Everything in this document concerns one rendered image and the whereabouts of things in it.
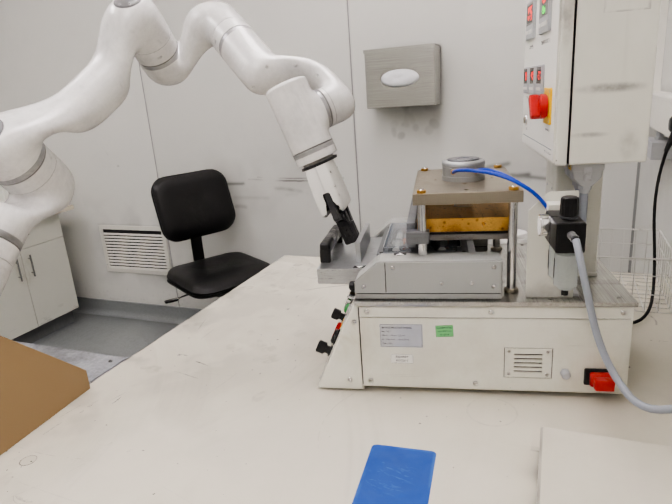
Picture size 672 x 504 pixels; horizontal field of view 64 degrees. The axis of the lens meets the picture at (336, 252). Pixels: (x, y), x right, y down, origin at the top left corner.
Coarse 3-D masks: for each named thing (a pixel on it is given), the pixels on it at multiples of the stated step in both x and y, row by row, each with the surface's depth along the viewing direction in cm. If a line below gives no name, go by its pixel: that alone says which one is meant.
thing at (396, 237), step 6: (390, 228) 112; (396, 228) 111; (402, 228) 111; (390, 234) 107; (396, 234) 107; (402, 234) 107; (390, 240) 103; (396, 240) 103; (402, 240) 102; (384, 246) 99; (390, 246) 99; (396, 246) 99; (402, 246) 99
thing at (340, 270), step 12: (360, 240) 102; (372, 240) 117; (468, 240) 111; (336, 252) 110; (348, 252) 109; (360, 252) 102; (372, 252) 108; (324, 264) 103; (336, 264) 102; (348, 264) 102; (360, 264) 101; (324, 276) 101; (336, 276) 100; (348, 276) 100
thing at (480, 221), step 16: (432, 208) 102; (448, 208) 101; (464, 208) 100; (480, 208) 99; (496, 208) 98; (432, 224) 95; (448, 224) 94; (464, 224) 94; (480, 224) 93; (496, 224) 93
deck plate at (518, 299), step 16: (608, 272) 99; (576, 288) 93; (592, 288) 92; (608, 288) 92; (624, 288) 91; (368, 304) 94; (384, 304) 93; (400, 304) 93; (416, 304) 92; (432, 304) 92; (448, 304) 91; (464, 304) 91; (480, 304) 90; (496, 304) 90; (512, 304) 89; (528, 304) 89; (544, 304) 88; (560, 304) 88; (576, 304) 87; (608, 304) 86; (624, 304) 86
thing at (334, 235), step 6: (336, 228) 113; (330, 234) 108; (336, 234) 110; (324, 240) 104; (330, 240) 105; (336, 240) 110; (342, 240) 116; (324, 246) 102; (330, 246) 104; (324, 252) 103; (330, 252) 103; (324, 258) 103; (330, 258) 103
